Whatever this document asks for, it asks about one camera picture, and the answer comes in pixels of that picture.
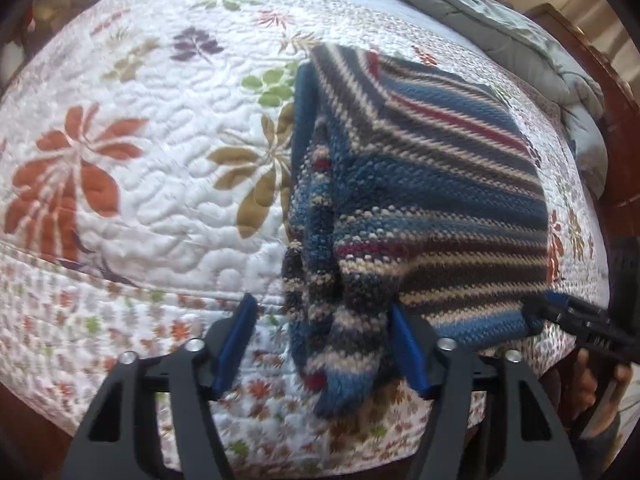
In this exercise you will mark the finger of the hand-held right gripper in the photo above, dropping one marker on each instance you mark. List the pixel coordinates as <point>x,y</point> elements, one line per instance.
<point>557,305</point>

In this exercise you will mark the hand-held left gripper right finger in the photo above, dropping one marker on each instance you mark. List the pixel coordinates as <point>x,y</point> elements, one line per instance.
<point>410,350</point>

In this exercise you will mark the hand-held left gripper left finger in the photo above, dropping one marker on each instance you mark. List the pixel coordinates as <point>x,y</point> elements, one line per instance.
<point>232,350</point>

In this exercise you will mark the striped knitted sweater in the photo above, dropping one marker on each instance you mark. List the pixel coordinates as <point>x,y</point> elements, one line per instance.
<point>425,200</point>

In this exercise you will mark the person's right forearm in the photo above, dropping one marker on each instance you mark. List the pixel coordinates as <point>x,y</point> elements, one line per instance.
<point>610,455</point>

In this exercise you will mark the person's right hand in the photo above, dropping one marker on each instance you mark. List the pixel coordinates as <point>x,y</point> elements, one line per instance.
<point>585,385</point>

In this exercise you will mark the floral quilted bedspread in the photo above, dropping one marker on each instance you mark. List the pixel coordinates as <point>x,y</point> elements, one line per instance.
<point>150,210</point>

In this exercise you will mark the wooden headboard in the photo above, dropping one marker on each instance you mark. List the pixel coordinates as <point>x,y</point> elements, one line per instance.
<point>615,135</point>

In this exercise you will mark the grey-blue comforter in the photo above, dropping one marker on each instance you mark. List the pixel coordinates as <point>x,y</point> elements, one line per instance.
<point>500,20</point>

